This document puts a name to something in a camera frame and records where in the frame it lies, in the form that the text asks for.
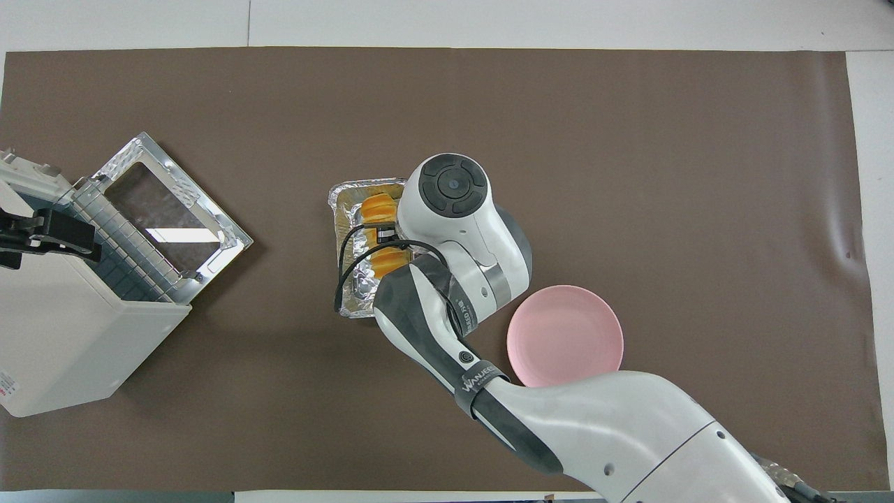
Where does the golden spiral bread roll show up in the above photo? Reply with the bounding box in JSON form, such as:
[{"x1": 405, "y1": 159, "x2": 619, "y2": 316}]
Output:
[{"x1": 360, "y1": 194, "x2": 414, "y2": 280}]

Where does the glass oven door metal frame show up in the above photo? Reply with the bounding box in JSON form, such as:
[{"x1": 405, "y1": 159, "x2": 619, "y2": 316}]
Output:
[{"x1": 91, "y1": 132, "x2": 254, "y2": 306}]

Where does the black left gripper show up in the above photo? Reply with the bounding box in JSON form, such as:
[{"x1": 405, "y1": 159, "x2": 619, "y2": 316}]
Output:
[{"x1": 0, "y1": 207, "x2": 101, "y2": 270}]

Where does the black velcro cable strap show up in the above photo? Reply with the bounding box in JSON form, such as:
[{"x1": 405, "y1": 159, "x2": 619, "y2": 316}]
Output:
[
  {"x1": 454, "y1": 360, "x2": 512, "y2": 420},
  {"x1": 430, "y1": 257, "x2": 484, "y2": 337}
]

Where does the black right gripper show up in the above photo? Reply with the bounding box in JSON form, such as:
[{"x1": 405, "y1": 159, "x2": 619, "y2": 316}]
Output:
[{"x1": 363, "y1": 222, "x2": 406, "y2": 245}]

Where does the white toaster oven body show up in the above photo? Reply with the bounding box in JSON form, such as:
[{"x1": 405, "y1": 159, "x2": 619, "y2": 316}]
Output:
[{"x1": 0, "y1": 148, "x2": 193, "y2": 418}]

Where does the metal wire oven rack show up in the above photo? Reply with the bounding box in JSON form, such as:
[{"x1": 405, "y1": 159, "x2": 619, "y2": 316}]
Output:
[{"x1": 70, "y1": 178, "x2": 184, "y2": 305}]

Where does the aluminium foil tray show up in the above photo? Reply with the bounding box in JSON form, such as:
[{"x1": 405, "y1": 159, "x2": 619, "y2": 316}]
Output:
[{"x1": 328, "y1": 177, "x2": 420, "y2": 319}]

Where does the pink round plate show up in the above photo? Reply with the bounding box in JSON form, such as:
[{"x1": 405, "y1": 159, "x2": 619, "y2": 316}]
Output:
[{"x1": 507, "y1": 284, "x2": 624, "y2": 388}]

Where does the brown table mat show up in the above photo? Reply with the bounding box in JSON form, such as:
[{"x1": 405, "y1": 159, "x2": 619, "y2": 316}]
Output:
[{"x1": 0, "y1": 47, "x2": 891, "y2": 492}]

